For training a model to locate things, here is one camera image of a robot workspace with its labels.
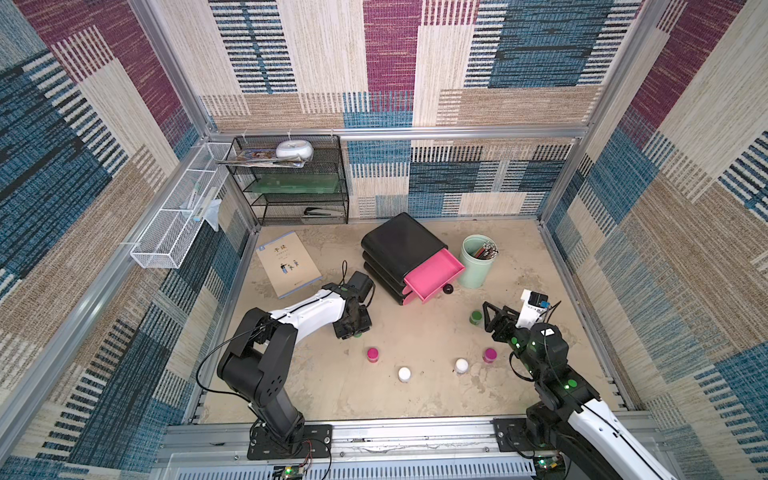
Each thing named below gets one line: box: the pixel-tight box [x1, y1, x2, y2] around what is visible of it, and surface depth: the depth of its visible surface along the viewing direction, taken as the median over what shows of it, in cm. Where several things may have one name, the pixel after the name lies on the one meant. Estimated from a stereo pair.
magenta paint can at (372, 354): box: [367, 347, 379, 363], surface depth 87 cm
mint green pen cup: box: [458, 234, 499, 289], surface depth 95 cm
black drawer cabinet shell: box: [361, 212, 448, 306], surface depth 95 cm
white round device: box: [275, 139, 314, 162], surface depth 91 cm
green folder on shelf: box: [244, 174, 340, 193], surface depth 101 cm
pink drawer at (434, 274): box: [404, 248, 466, 302], surface depth 90 cm
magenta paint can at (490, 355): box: [483, 348, 498, 364], surface depth 87 cm
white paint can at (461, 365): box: [455, 358, 469, 374], surface depth 85 cm
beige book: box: [255, 231, 323, 299], surface depth 111 cm
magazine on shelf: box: [216, 149, 312, 168], surface depth 82 cm
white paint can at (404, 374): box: [398, 367, 411, 383], surface depth 83 cm
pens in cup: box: [474, 241, 499, 259], surface depth 91 cm
